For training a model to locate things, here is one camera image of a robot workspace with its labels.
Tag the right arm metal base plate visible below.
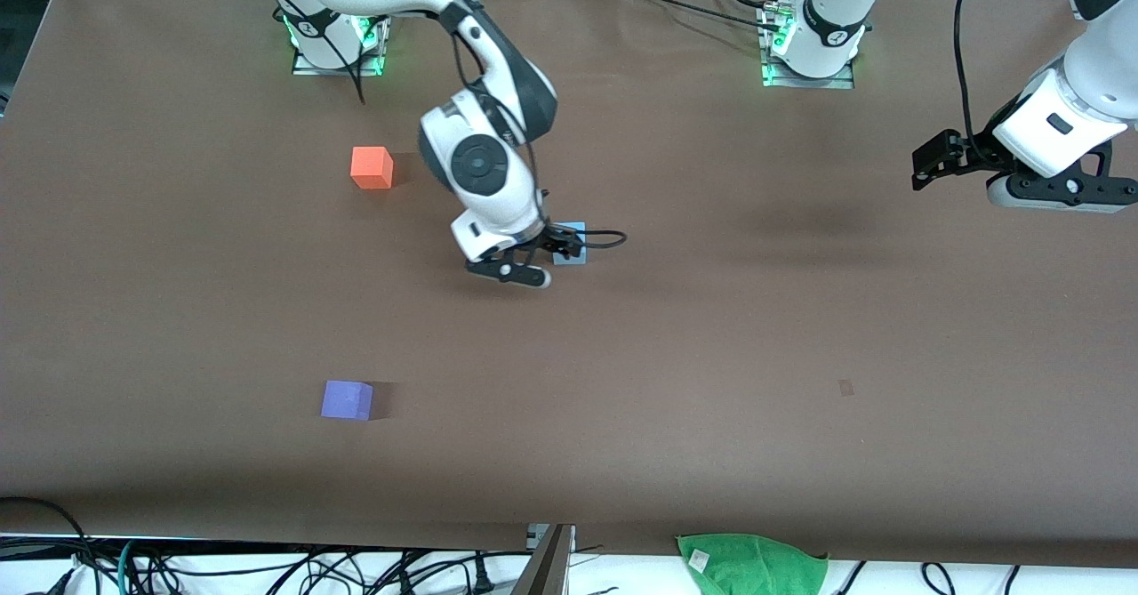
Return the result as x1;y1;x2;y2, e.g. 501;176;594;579
292;8;389;77

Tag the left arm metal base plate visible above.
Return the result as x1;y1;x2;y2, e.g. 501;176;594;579
760;8;856;91

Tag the blue block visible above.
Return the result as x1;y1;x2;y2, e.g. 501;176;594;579
553;221;589;267

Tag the green cloth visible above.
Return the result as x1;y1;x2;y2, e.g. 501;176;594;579
676;533;829;595

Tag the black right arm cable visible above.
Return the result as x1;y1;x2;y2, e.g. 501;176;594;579
238;0;629;251

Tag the black cable with plug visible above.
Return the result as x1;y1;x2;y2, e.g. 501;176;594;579
391;549;495;594

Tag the brown table mat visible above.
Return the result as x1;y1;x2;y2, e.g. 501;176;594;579
0;0;1138;569

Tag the orange block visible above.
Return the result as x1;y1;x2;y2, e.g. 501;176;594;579
350;146;395;190

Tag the black looped floor cable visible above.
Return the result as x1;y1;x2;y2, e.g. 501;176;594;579
0;497;94;595

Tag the aluminium profile post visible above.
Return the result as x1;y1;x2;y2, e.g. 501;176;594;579
511;524;577;595

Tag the purple block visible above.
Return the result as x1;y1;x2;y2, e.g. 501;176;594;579
321;380;374;422

